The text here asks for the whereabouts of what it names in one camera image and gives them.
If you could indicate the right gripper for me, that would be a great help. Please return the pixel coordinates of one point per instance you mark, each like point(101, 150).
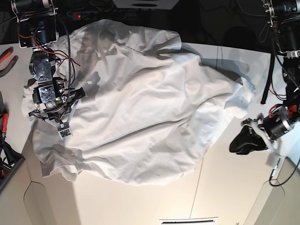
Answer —
point(56, 105)

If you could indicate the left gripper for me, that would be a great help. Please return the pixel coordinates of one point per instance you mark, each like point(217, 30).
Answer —
point(261, 134)

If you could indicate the white t-shirt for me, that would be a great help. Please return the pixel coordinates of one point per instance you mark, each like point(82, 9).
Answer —
point(151, 110)

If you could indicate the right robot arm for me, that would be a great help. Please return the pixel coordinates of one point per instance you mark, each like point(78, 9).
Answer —
point(36, 28)

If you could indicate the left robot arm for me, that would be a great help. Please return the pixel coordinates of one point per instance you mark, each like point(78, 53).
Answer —
point(284, 17)

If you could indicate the black bin with tools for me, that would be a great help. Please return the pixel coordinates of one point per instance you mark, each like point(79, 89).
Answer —
point(9, 164)

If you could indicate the black power strip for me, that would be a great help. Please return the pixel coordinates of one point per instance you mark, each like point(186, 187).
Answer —
point(96, 15)

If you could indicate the white device top centre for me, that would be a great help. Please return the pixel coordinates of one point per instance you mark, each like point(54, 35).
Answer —
point(146, 4)

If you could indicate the red handled tool left edge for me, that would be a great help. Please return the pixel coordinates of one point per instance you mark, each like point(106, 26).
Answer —
point(3, 122)

